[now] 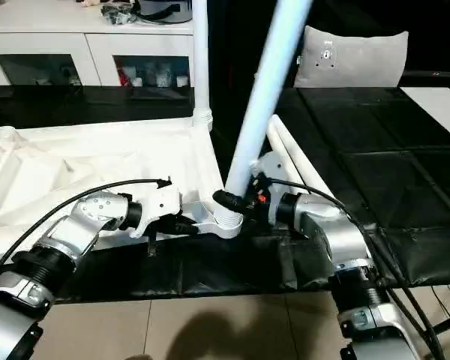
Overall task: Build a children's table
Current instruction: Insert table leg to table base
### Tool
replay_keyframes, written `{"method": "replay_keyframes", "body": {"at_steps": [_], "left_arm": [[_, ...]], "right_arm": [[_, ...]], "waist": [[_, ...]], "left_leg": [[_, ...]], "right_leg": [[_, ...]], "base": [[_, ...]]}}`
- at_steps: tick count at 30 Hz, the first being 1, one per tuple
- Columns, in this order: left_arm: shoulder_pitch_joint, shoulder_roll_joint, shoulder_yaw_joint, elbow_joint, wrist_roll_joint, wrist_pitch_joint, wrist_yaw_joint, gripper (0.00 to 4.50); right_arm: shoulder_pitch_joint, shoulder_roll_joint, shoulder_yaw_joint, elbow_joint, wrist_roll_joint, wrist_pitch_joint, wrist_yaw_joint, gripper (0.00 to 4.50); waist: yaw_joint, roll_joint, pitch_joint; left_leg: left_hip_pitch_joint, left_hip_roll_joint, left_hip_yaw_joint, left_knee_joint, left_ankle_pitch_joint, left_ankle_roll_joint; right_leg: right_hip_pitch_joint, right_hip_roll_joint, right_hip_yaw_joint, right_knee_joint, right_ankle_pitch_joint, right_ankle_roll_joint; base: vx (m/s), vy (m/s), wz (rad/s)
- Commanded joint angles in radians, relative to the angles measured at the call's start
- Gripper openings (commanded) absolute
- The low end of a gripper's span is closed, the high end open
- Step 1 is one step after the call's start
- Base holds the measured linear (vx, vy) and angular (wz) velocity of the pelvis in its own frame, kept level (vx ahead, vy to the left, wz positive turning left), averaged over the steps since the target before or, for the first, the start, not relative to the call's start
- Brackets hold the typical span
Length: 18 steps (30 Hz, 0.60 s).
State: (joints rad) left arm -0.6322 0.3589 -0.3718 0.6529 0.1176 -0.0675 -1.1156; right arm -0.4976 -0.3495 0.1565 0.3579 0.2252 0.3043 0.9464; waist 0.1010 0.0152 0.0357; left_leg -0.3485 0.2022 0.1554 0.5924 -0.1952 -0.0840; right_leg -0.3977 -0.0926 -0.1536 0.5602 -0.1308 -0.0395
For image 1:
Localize white plastic table top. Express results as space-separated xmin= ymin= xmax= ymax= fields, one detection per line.
xmin=0 ymin=112 xmax=245 ymax=268

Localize white plastic table leg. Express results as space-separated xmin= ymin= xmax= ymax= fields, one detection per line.
xmin=265 ymin=120 xmax=323 ymax=203
xmin=222 ymin=0 xmax=316 ymax=227
xmin=190 ymin=0 xmax=214 ymax=134
xmin=273 ymin=114 xmax=338 ymax=207

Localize black table mat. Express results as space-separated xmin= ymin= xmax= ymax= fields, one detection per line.
xmin=0 ymin=84 xmax=450 ymax=305

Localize grey cushion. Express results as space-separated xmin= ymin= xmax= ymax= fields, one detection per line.
xmin=294 ymin=25 xmax=410 ymax=89

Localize dark items on cabinet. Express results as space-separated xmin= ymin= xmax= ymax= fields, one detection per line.
xmin=78 ymin=0 xmax=194 ymax=25

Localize white glass-door cabinet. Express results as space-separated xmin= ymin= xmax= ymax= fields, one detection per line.
xmin=0 ymin=0 xmax=196 ymax=88

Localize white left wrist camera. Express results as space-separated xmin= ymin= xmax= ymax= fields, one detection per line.
xmin=130 ymin=183 xmax=184 ymax=241

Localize thin floor cable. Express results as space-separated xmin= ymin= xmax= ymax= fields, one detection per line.
xmin=427 ymin=281 xmax=450 ymax=301

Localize black metal frame leg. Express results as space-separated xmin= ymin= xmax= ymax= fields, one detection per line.
xmin=426 ymin=307 xmax=450 ymax=337

